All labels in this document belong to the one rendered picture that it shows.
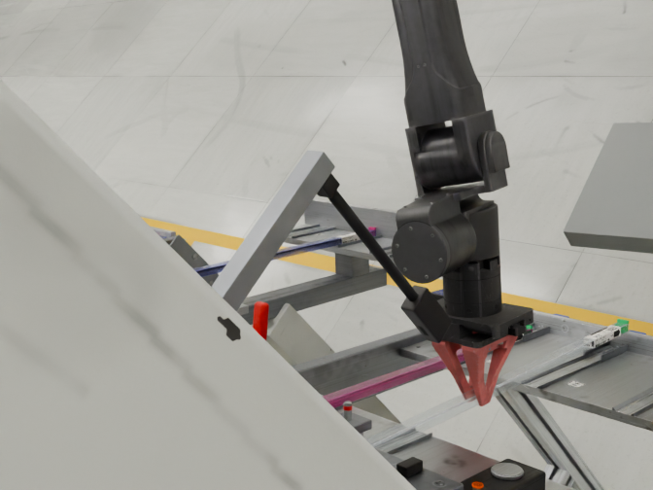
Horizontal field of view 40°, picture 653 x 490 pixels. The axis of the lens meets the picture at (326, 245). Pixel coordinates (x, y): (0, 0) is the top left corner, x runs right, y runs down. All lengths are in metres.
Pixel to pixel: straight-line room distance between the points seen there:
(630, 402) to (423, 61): 0.41
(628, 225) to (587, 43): 1.45
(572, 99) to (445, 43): 1.84
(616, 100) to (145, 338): 2.47
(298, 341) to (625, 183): 0.58
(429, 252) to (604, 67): 1.98
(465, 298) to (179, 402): 0.71
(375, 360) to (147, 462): 0.93
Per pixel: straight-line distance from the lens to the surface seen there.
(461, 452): 0.84
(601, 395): 1.01
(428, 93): 0.85
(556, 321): 1.21
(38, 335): 0.16
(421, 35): 0.85
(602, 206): 1.50
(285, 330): 1.35
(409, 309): 0.65
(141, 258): 0.17
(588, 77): 2.73
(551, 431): 1.52
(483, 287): 0.87
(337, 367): 1.05
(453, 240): 0.80
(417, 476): 0.65
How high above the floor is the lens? 1.65
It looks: 37 degrees down
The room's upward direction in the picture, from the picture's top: 40 degrees counter-clockwise
